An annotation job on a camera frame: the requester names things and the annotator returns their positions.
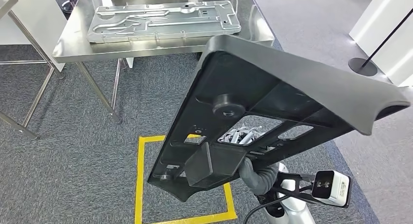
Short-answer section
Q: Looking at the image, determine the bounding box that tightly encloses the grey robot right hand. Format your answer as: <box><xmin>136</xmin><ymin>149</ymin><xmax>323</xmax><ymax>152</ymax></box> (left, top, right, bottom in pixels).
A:
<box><xmin>219</xmin><ymin>126</ymin><xmax>267</xmax><ymax>187</ymax></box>

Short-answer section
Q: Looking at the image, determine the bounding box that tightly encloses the black plastic bracket part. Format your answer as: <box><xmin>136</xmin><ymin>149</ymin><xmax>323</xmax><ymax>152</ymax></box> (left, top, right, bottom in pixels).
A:
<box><xmin>147</xmin><ymin>35</ymin><xmax>411</xmax><ymax>203</ymax></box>

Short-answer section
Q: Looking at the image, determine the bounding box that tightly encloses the stainless steel workbench table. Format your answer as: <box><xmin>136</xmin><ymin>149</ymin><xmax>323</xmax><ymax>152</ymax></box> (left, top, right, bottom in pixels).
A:
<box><xmin>51</xmin><ymin>0</ymin><xmax>276</xmax><ymax>124</ymax></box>

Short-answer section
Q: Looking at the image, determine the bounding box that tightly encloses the yellow floor tape square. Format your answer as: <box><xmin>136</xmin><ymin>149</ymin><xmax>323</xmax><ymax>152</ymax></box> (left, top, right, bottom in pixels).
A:
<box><xmin>134</xmin><ymin>134</ymin><xmax>239</xmax><ymax>224</ymax></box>

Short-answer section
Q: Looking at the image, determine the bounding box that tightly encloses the grey metal fixture plate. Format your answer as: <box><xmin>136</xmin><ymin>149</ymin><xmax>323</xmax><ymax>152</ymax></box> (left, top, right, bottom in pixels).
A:
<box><xmin>86</xmin><ymin>0</ymin><xmax>242</xmax><ymax>44</ymax></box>

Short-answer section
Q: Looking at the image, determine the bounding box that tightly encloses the white panel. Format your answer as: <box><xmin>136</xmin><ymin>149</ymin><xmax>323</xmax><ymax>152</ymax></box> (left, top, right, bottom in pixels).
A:
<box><xmin>349</xmin><ymin>0</ymin><xmax>413</xmax><ymax>88</ymax></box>
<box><xmin>0</xmin><ymin>0</ymin><xmax>67</xmax><ymax>72</ymax></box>

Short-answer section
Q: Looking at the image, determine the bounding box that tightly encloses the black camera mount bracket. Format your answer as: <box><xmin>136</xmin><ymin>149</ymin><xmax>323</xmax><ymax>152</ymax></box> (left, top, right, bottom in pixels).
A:
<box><xmin>273</xmin><ymin>171</ymin><xmax>315</xmax><ymax>205</ymax></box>

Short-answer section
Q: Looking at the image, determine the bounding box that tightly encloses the black camera cable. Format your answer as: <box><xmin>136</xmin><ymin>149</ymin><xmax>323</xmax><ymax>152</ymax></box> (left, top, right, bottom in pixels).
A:
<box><xmin>243</xmin><ymin>195</ymin><xmax>291</xmax><ymax>224</ymax></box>

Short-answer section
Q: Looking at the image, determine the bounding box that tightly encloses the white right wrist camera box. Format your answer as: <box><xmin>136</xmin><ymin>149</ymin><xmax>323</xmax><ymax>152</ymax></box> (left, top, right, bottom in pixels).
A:
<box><xmin>311</xmin><ymin>170</ymin><xmax>352</xmax><ymax>208</ymax></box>

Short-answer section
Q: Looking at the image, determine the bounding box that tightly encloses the silver stanchion post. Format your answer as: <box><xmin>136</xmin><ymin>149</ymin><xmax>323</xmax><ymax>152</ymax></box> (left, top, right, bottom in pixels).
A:
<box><xmin>61</xmin><ymin>0</ymin><xmax>78</xmax><ymax>14</ymax></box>

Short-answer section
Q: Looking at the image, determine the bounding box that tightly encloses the steel frame side table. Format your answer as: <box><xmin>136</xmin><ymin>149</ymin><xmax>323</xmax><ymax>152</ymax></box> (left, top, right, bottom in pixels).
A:
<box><xmin>0</xmin><ymin>0</ymin><xmax>65</xmax><ymax>140</ymax></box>

